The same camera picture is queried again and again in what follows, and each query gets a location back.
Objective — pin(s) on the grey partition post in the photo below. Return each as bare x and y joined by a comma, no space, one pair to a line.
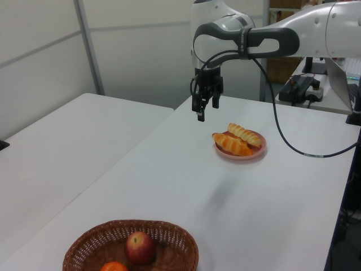
266,14
87,42

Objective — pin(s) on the brown woven basket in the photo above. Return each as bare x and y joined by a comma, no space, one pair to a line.
90,251

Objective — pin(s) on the brown textured box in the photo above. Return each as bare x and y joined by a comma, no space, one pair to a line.
283,69

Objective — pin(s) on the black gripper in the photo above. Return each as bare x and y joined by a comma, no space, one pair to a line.
208,80

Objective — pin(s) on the brown cabinet panel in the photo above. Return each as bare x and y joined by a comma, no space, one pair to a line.
279,15

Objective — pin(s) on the orange mandarin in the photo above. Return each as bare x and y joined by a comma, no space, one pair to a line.
114,266

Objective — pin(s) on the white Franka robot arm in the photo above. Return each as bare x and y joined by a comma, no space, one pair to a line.
338,28

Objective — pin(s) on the silver laptop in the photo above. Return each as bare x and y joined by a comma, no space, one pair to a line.
337,82

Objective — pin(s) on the orange striped bread roll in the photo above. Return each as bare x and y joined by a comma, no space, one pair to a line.
244,134

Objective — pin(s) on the red apple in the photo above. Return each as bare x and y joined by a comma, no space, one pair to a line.
139,248

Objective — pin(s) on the pink plate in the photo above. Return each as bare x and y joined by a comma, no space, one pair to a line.
237,157

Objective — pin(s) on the braided golden bread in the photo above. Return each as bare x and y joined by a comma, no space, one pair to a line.
231,144

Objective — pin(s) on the black power unit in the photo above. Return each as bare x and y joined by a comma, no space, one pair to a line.
296,89

